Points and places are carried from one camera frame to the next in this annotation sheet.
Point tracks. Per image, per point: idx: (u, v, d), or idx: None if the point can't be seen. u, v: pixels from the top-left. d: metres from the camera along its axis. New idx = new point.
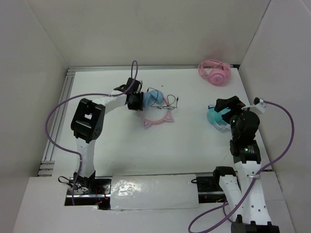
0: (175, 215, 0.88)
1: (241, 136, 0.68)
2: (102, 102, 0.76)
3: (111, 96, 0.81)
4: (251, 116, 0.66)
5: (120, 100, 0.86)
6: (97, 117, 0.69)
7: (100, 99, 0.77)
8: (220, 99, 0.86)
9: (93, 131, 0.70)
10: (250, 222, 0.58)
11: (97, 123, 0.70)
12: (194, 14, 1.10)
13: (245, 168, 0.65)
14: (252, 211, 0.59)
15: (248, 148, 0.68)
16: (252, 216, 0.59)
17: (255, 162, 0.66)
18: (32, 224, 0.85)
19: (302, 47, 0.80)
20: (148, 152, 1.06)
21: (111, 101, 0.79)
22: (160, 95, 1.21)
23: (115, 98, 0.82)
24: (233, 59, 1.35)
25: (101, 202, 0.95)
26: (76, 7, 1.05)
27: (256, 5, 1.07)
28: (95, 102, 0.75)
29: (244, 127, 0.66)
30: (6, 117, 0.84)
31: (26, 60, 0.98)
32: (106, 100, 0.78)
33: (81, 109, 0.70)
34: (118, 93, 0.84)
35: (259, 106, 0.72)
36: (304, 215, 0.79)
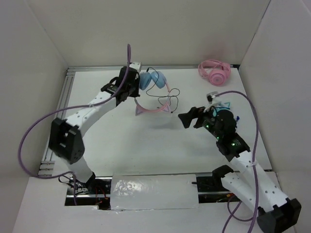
0: (176, 215, 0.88)
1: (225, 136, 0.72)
2: (79, 121, 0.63)
3: (92, 107, 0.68)
4: (226, 114, 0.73)
5: (110, 105, 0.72)
6: (72, 142, 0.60)
7: (78, 115, 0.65)
8: (181, 114, 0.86)
9: (72, 155, 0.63)
10: (272, 207, 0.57)
11: (74, 148, 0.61)
12: (195, 14, 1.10)
13: (241, 161, 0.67)
14: (269, 196, 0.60)
15: (234, 142, 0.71)
16: (272, 201, 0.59)
17: (247, 151, 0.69)
18: (32, 224, 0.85)
19: (302, 47, 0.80)
20: (149, 152, 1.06)
21: (92, 114, 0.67)
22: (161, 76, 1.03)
23: (97, 108, 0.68)
24: (233, 59, 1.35)
25: (101, 202, 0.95)
26: (76, 7, 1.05)
27: (256, 5, 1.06)
28: (70, 122, 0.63)
29: (225, 125, 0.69)
30: (6, 117, 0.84)
31: (26, 60, 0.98)
32: (85, 116, 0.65)
33: (55, 133, 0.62)
34: (104, 100, 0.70)
35: (214, 100, 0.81)
36: (304, 215, 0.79)
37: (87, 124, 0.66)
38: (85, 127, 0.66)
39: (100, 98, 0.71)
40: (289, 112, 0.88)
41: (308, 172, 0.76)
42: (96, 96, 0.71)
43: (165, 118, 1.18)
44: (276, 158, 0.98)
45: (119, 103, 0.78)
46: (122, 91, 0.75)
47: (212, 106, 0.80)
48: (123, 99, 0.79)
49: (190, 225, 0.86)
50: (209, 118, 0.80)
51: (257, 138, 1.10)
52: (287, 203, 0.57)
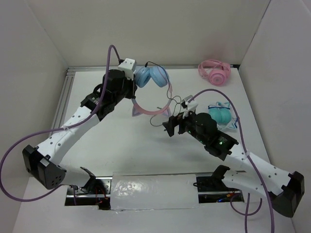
0: (176, 215, 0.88)
1: (210, 139, 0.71)
2: (51, 149, 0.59)
3: (67, 129, 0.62)
4: (205, 117, 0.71)
5: (91, 122, 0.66)
6: (44, 174, 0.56)
7: (51, 141, 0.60)
8: (166, 123, 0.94)
9: (49, 183, 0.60)
10: (282, 188, 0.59)
11: (48, 177, 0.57)
12: (195, 14, 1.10)
13: (235, 156, 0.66)
14: (275, 179, 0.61)
15: (221, 140, 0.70)
16: (279, 183, 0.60)
17: (235, 144, 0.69)
18: (32, 224, 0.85)
19: (302, 48, 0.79)
20: (149, 152, 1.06)
21: (67, 138, 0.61)
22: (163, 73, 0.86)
23: (74, 130, 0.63)
24: (233, 59, 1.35)
25: (101, 202, 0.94)
26: (76, 7, 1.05)
27: (256, 5, 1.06)
28: (42, 151, 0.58)
29: (207, 128, 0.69)
30: (6, 118, 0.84)
31: (26, 60, 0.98)
32: (58, 142, 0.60)
33: (26, 162, 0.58)
34: (81, 120, 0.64)
35: (188, 105, 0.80)
36: (304, 214, 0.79)
37: (63, 149, 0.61)
38: (61, 153, 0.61)
39: (77, 116, 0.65)
40: (289, 112, 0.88)
41: (307, 172, 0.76)
42: (74, 114, 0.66)
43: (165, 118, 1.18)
44: (277, 158, 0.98)
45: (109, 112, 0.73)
46: (106, 103, 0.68)
47: (189, 110, 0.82)
48: (111, 110, 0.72)
49: (190, 224, 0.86)
50: (189, 123, 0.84)
51: (257, 138, 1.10)
52: (292, 179, 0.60)
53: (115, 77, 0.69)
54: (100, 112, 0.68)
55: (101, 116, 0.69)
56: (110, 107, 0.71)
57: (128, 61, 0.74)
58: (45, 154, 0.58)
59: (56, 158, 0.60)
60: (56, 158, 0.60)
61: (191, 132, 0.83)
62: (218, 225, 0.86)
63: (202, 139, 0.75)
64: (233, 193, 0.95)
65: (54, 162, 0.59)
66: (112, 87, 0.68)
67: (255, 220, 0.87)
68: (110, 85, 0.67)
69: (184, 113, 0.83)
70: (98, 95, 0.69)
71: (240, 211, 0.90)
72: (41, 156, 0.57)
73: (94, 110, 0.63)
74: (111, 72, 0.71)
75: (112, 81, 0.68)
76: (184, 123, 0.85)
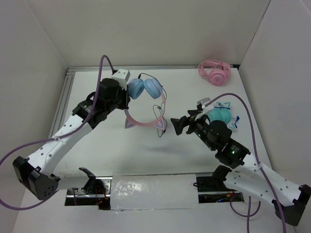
0: (176, 215, 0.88)
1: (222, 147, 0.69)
2: (42, 160, 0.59)
3: (58, 139, 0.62)
4: (220, 125, 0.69)
5: (83, 131, 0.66)
6: (35, 186, 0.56)
7: (42, 152, 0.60)
8: (175, 121, 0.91)
9: (42, 193, 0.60)
10: (292, 202, 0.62)
11: (40, 189, 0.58)
12: (195, 14, 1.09)
13: (248, 166, 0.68)
14: (285, 192, 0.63)
15: (233, 149, 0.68)
16: (289, 196, 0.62)
17: (248, 154, 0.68)
18: (32, 224, 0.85)
19: (302, 47, 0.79)
20: (149, 152, 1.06)
21: (59, 149, 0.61)
22: (156, 83, 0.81)
23: (64, 140, 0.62)
24: (233, 59, 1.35)
25: (101, 202, 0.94)
26: (76, 7, 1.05)
27: (256, 5, 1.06)
28: (32, 162, 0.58)
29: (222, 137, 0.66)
30: (6, 118, 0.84)
31: (26, 60, 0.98)
32: (49, 153, 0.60)
33: (17, 173, 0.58)
34: (72, 129, 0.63)
35: (204, 109, 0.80)
36: (304, 214, 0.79)
37: (55, 159, 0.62)
38: (52, 163, 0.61)
39: (69, 125, 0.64)
40: (289, 112, 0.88)
41: (307, 172, 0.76)
42: (66, 123, 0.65)
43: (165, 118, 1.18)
44: (277, 158, 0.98)
45: (103, 119, 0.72)
46: (99, 111, 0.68)
47: (203, 114, 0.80)
48: (103, 118, 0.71)
49: (190, 224, 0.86)
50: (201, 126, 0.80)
51: (257, 138, 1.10)
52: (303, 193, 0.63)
53: (110, 85, 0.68)
54: (92, 121, 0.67)
55: (93, 125, 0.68)
56: (102, 115, 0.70)
57: (122, 71, 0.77)
58: (36, 166, 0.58)
59: (47, 168, 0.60)
60: (48, 168, 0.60)
61: (201, 136, 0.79)
62: (217, 224, 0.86)
63: (213, 145, 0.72)
64: (233, 193, 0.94)
65: (45, 172, 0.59)
66: (105, 95, 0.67)
67: (255, 220, 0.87)
68: (103, 93, 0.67)
69: (196, 116, 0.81)
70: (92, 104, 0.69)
71: (240, 211, 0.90)
72: (32, 168, 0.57)
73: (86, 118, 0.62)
74: (105, 80, 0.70)
75: (107, 89, 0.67)
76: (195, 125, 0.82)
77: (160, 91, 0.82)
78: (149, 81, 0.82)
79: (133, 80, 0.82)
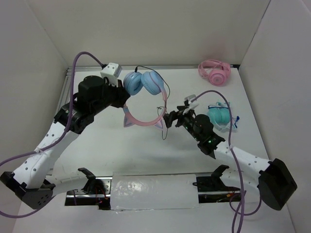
0: (176, 215, 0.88)
1: (204, 138, 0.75)
2: (27, 175, 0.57)
3: (41, 151, 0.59)
4: (203, 119, 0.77)
5: (68, 139, 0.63)
6: (25, 200, 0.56)
7: (26, 166, 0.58)
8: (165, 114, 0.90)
9: (35, 204, 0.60)
10: (259, 173, 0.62)
11: (31, 200, 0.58)
12: (194, 14, 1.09)
13: (220, 150, 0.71)
14: (254, 166, 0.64)
15: (211, 139, 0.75)
16: (257, 169, 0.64)
17: (222, 141, 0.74)
18: (31, 224, 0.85)
19: (302, 48, 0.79)
20: (149, 152, 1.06)
21: (43, 162, 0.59)
22: (154, 77, 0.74)
23: (48, 152, 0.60)
24: (233, 59, 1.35)
25: (101, 202, 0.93)
26: (76, 7, 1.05)
27: (256, 5, 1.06)
28: (18, 177, 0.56)
29: (204, 128, 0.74)
30: (6, 118, 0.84)
31: (26, 60, 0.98)
32: (33, 167, 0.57)
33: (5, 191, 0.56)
34: (55, 139, 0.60)
35: (191, 105, 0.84)
36: (304, 214, 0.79)
37: (42, 172, 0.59)
38: (40, 175, 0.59)
39: (52, 135, 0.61)
40: (289, 112, 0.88)
41: (307, 172, 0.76)
42: (48, 132, 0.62)
43: None
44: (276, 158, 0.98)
45: (91, 122, 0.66)
46: (84, 115, 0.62)
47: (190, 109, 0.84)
48: (91, 121, 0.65)
49: (189, 225, 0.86)
50: (188, 120, 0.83)
51: (257, 138, 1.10)
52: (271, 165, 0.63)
53: (93, 85, 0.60)
54: (76, 127, 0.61)
55: (78, 129, 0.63)
56: (88, 118, 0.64)
57: (111, 65, 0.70)
58: (22, 182, 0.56)
59: (36, 181, 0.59)
60: (36, 180, 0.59)
61: (187, 128, 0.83)
62: (217, 224, 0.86)
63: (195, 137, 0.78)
64: (233, 193, 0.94)
65: (34, 185, 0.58)
66: (89, 97, 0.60)
67: (254, 220, 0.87)
68: (86, 95, 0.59)
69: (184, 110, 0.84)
70: (75, 106, 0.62)
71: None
72: (18, 184, 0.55)
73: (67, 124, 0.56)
74: (87, 78, 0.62)
75: (89, 90, 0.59)
76: (183, 119, 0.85)
77: (159, 87, 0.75)
78: (146, 75, 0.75)
79: (129, 74, 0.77)
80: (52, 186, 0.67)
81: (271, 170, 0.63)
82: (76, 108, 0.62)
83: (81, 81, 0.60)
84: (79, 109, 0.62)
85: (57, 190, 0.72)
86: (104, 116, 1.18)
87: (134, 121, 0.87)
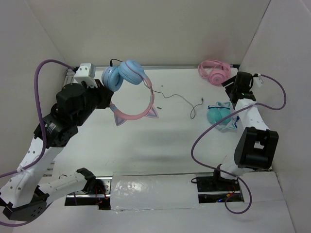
0: (176, 215, 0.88)
1: (238, 90, 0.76)
2: (12, 195, 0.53)
3: (23, 171, 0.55)
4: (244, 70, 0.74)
5: (51, 153, 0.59)
6: (13, 220, 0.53)
7: (11, 185, 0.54)
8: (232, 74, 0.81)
9: (29, 217, 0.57)
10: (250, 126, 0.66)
11: (22, 216, 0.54)
12: (195, 14, 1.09)
13: (241, 102, 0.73)
14: (252, 122, 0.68)
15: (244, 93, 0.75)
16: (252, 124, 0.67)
17: (252, 100, 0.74)
18: (31, 224, 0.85)
19: (302, 48, 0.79)
20: (149, 152, 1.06)
21: (27, 181, 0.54)
22: (132, 66, 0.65)
23: (31, 171, 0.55)
24: (233, 59, 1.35)
25: (101, 202, 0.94)
26: (76, 8, 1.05)
27: (256, 5, 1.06)
28: (4, 197, 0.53)
29: (241, 79, 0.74)
30: (6, 118, 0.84)
31: (26, 60, 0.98)
32: (18, 186, 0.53)
33: None
34: (36, 157, 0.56)
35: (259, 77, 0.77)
36: (304, 215, 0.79)
37: (28, 190, 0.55)
38: (28, 192, 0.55)
39: (33, 152, 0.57)
40: (289, 112, 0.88)
41: (307, 172, 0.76)
42: (29, 149, 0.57)
43: (165, 118, 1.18)
44: (276, 158, 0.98)
45: (74, 133, 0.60)
46: (66, 127, 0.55)
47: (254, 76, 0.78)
48: (74, 133, 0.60)
49: (189, 225, 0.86)
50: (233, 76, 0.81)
51: None
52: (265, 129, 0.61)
53: (72, 95, 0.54)
54: (58, 141, 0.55)
55: (61, 143, 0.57)
56: (71, 130, 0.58)
57: (83, 66, 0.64)
58: (8, 201, 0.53)
59: (24, 198, 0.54)
60: (25, 198, 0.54)
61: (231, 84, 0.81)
62: (217, 224, 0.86)
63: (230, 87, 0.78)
64: (233, 193, 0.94)
65: (23, 202, 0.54)
66: (69, 108, 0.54)
67: (255, 220, 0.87)
68: (65, 107, 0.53)
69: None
70: (57, 117, 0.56)
71: (234, 210, 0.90)
72: (5, 204, 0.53)
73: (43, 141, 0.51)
74: (65, 88, 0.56)
75: (68, 101, 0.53)
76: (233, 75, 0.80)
77: (140, 74, 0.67)
78: (123, 66, 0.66)
79: (106, 71, 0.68)
80: (46, 196, 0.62)
81: (263, 139, 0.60)
82: (56, 121, 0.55)
83: (59, 91, 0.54)
84: (59, 122, 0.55)
85: (51, 198, 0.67)
86: (104, 116, 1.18)
87: (125, 117, 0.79)
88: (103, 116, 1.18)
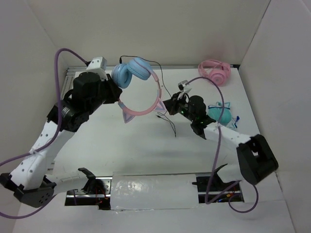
0: (175, 215, 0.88)
1: (198, 118, 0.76)
2: (24, 177, 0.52)
3: (36, 153, 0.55)
4: (196, 99, 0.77)
5: (63, 137, 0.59)
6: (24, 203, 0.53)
7: (23, 168, 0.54)
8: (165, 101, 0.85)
9: (37, 203, 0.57)
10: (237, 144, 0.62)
11: (32, 200, 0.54)
12: (195, 14, 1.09)
13: (208, 128, 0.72)
14: (233, 139, 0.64)
15: (204, 121, 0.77)
16: (236, 141, 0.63)
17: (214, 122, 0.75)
18: (30, 224, 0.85)
19: (302, 48, 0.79)
20: (148, 152, 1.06)
21: (39, 163, 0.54)
22: (140, 61, 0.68)
23: (43, 153, 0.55)
24: (233, 59, 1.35)
25: (101, 202, 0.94)
26: (76, 7, 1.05)
27: (256, 5, 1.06)
28: (15, 179, 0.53)
29: (197, 109, 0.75)
30: (6, 118, 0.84)
31: (25, 60, 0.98)
32: (29, 168, 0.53)
33: None
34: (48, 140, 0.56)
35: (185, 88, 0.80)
36: (304, 215, 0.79)
37: (39, 173, 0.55)
38: (39, 175, 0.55)
39: (45, 135, 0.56)
40: (289, 112, 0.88)
41: (307, 172, 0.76)
42: (42, 132, 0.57)
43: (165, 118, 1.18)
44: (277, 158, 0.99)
45: (87, 119, 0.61)
46: (79, 113, 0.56)
47: (184, 93, 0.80)
48: (85, 120, 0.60)
49: (189, 224, 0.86)
50: (182, 105, 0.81)
51: None
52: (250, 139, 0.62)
53: (89, 81, 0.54)
54: (70, 125, 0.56)
55: (73, 127, 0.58)
56: (83, 116, 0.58)
57: (94, 60, 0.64)
58: (20, 184, 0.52)
59: (34, 182, 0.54)
60: (35, 181, 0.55)
61: (183, 112, 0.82)
62: (217, 224, 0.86)
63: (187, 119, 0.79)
64: (233, 193, 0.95)
65: (33, 186, 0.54)
66: (84, 94, 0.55)
67: (255, 219, 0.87)
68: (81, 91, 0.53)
69: (178, 95, 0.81)
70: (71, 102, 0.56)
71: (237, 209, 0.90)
72: (15, 186, 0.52)
73: (59, 124, 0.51)
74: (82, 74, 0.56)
75: (84, 87, 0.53)
76: (177, 105, 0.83)
77: (149, 70, 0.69)
78: (132, 62, 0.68)
79: (114, 68, 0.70)
80: (54, 185, 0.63)
81: (253, 146, 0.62)
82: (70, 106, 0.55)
83: (77, 77, 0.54)
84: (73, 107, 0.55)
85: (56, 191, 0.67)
86: (104, 116, 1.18)
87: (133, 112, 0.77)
88: (102, 116, 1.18)
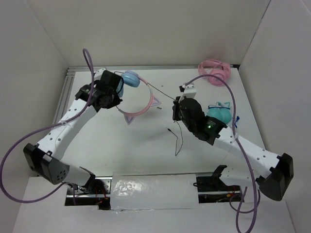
0: (175, 215, 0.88)
1: (196, 122, 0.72)
2: (52, 144, 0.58)
3: (65, 124, 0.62)
4: (188, 102, 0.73)
5: (87, 115, 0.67)
6: (48, 170, 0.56)
7: (51, 137, 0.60)
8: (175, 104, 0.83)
9: (55, 177, 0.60)
10: (269, 169, 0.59)
11: (54, 171, 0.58)
12: (194, 13, 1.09)
13: (223, 140, 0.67)
14: (261, 161, 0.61)
15: (209, 123, 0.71)
16: (267, 164, 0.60)
17: (224, 128, 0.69)
18: (30, 224, 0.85)
19: (302, 48, 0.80)
20: (148, 152, 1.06)
21: (67, 133, 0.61)
22: (132, 72, 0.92)
23: (72, 124, 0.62)
24: (233, 59, 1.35)
25: (101, 202, 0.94)
26: (76, 7, 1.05)
27: (256, 5, 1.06)
28: (42, 147, 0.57)
29: (191, 112, 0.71)
30: (6, 118, 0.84)
31: (25, 59, 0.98)
32: (58, 137, 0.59)
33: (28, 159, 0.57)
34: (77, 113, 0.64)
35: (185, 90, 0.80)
36: (305, 215, 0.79)
37: (64, 143, 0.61)
38: (63, 147, 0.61)
39: (74, 110, 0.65)
40: (289, 112, 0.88)
41: (307, 172, 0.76)
42: (70, 108, 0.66)
43: (165, 118, 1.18)
44: None
45: (105, 106, 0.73)
46: (102, 95, 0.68)
47: (185, 95, 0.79)
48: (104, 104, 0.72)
49: (189, 224, 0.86)
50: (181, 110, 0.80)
51: (257, 137, 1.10)
52: (279, 161, 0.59)
53: None
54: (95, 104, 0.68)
55: (96, 108, 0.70)
56: (104, 101, 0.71)
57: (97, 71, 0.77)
58: (47, 150, 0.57)
59: (59, 152, 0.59)
60: (59, 152, 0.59)
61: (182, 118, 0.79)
62: (217, 224, 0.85)
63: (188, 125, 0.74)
64: (233, 193, 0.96)
65: (57, 156, 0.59)
66: None
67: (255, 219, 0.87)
68: None
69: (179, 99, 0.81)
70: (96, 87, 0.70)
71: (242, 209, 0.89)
72: (43, 152, 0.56)
73: (88, 100, 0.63)
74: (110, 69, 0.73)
75: None
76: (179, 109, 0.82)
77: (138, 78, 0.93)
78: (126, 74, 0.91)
79: None
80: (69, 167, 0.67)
81: None
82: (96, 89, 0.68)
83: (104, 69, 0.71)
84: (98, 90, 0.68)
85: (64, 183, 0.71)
86: (104, 116, 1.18)
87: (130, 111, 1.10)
88: (102, 116, 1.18)
